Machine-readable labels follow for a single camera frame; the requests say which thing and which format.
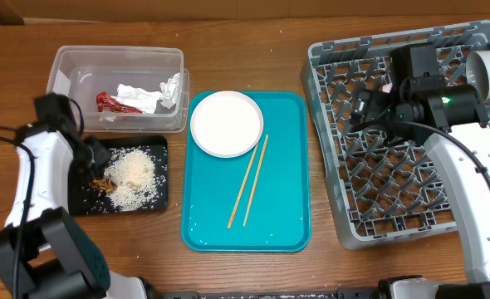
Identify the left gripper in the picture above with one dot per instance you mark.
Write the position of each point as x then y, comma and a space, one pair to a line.
105, 155

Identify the black tray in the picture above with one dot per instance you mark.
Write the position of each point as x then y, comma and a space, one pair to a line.
84, 200

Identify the wooden chopstick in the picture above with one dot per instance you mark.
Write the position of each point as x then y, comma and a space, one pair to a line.
243, 184
254, 186

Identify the clear plastic bin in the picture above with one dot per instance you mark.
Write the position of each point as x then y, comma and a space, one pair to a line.
83, 72

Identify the red snack wrapper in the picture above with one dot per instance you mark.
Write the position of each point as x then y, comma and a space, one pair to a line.
106, 103

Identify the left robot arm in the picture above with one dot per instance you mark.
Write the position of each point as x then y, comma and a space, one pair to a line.
44, 253

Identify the grey dishwasher rack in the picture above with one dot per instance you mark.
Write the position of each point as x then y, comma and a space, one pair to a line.
380, 195

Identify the pink bowl with rice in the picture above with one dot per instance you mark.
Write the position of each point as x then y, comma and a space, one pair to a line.
387, 88

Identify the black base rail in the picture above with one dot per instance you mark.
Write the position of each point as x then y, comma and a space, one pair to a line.
340, 293

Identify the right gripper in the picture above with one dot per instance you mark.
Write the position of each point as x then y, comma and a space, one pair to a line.
367, 105

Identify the white napkin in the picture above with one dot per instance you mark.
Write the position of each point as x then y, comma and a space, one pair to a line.
147, 101

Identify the large white plate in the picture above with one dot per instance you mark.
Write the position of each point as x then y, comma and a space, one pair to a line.
226, 124

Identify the teal serving tray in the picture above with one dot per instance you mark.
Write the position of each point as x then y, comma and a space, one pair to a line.
280, 217

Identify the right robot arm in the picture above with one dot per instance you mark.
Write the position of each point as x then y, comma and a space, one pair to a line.
451, 123

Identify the pile of rice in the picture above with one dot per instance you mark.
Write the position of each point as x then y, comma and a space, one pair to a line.
132, 173

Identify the brown food scrap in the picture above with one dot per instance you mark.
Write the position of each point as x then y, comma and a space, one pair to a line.
103, 185

